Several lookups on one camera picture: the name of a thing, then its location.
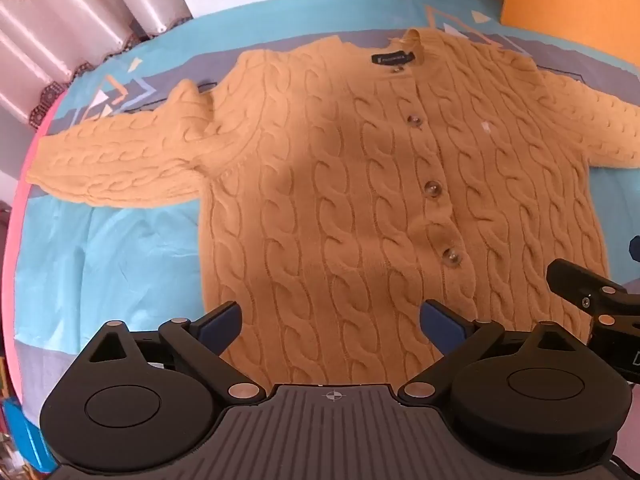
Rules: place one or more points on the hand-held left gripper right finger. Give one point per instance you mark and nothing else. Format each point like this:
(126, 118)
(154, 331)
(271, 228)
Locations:
(442, 325)

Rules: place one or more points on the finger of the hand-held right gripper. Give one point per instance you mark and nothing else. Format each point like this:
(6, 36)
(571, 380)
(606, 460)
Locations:
(575, 280)
(635, 249)

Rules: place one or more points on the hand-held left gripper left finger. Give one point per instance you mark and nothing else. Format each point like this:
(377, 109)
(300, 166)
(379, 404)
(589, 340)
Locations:
(221, 324)

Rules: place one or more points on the turquoise and grey printed bedsheet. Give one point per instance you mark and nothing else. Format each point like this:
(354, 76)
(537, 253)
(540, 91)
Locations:
(125, 245)

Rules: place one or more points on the orange wooden panel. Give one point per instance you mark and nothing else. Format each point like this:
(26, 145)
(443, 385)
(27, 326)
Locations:
(575, 5)

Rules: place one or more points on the white pleated curtain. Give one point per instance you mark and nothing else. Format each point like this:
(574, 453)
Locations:
(75, 15)

